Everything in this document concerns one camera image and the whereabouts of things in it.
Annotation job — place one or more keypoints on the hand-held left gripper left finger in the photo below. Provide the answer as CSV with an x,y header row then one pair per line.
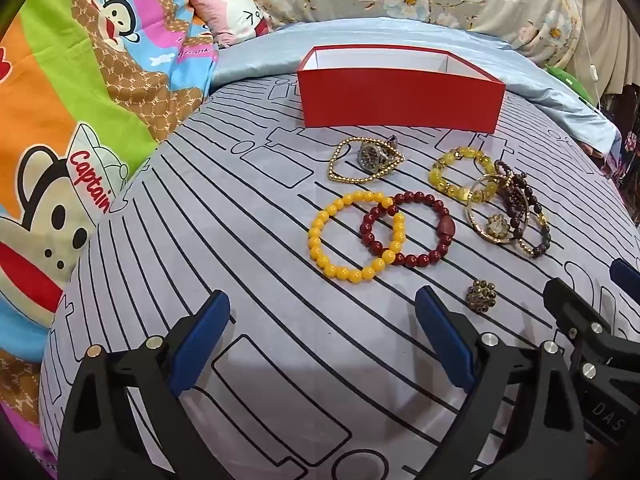
x,y
200,342

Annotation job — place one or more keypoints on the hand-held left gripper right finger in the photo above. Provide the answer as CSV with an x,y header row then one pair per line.
x,y
445,342

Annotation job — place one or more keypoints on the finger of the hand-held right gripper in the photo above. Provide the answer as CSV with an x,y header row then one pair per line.
x,y
626,274
562,305

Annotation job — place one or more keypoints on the red cardboard box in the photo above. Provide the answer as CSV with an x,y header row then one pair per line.
x,y
400,100

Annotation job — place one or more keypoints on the round bronze flower brooch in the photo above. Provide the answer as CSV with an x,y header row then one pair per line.
x,y
481,297

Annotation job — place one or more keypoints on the gold bangle with flower charm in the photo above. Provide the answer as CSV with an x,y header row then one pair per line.
x,y
495,225

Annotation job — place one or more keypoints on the grey black-lined bed sheet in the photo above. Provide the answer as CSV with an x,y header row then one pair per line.
x,y
250,240

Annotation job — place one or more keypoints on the light blue quilt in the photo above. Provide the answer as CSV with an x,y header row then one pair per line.
x,y
540,85

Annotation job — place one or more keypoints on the beige curtain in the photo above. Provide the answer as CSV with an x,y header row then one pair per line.
x,y
612,25

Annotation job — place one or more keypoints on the colourful cartoon monkey blanket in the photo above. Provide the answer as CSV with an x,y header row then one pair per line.
x,y
75,110

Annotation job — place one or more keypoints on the pink rabbit pillow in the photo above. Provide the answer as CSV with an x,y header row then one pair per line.
x,y
230,15

